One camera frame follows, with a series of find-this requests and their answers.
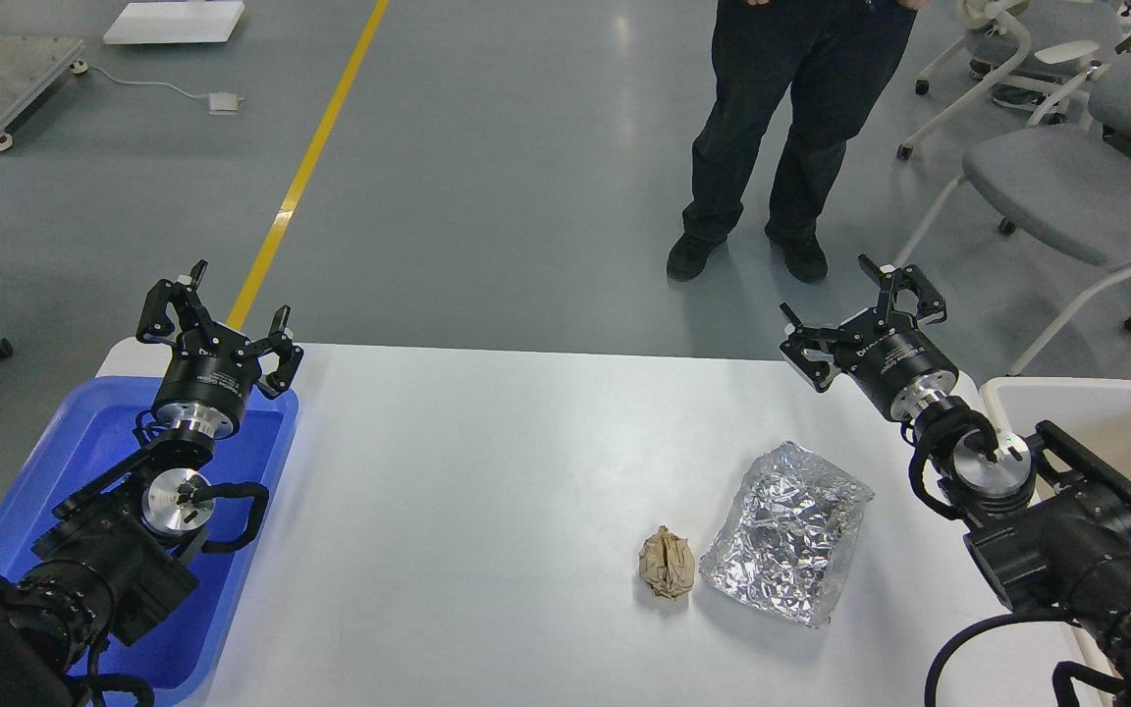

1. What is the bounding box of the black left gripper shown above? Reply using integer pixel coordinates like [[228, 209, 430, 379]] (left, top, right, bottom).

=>
[[137, 260, 304, 439]]

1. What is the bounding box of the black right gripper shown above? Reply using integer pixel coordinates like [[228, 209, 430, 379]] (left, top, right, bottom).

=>
[[780, 255, 959, 422]]

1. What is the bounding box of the silver foil bag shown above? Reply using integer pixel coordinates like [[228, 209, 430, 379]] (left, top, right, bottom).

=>
[[697, 440, 875, 629]]

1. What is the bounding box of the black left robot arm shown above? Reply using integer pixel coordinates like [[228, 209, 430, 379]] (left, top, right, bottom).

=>
[[0, 261, 304, 706]]

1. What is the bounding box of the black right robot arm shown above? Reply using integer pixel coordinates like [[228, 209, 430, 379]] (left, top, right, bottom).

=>
[[782, 255, 1131, 706]]

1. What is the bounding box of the blue plastic bin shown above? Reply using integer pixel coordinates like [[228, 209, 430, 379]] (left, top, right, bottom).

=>
[[0, 376, 299, 706]]

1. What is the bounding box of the person in dark clothes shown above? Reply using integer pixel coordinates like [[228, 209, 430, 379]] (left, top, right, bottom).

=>
[[666, 0, 920, 285]]

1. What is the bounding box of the beige plastic bin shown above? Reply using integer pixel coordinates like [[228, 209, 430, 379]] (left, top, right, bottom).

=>
[[978, 377, 1131, 707]]

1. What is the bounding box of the white office chair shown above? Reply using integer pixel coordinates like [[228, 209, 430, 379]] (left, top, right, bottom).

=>
[[896, 1, 1121, 161]]

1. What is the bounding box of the crumpled brown paper ball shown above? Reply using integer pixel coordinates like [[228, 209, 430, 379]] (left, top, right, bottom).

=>
[[637, 524, 696, 603]]

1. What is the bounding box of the white flat board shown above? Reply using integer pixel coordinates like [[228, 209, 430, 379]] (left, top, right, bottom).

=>
[[103, 1, 245, 45]]

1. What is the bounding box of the metal cart platform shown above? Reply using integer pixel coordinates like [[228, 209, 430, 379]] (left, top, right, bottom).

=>
[[0, 35, 85, 152]]

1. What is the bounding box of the white power adapter with cable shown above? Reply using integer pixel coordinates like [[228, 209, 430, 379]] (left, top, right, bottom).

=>
[[69, 60, 245, 117]]

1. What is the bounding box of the grey chair white frame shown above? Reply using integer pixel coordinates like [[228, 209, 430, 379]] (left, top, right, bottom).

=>
[[893, 52, 1131, 376]]

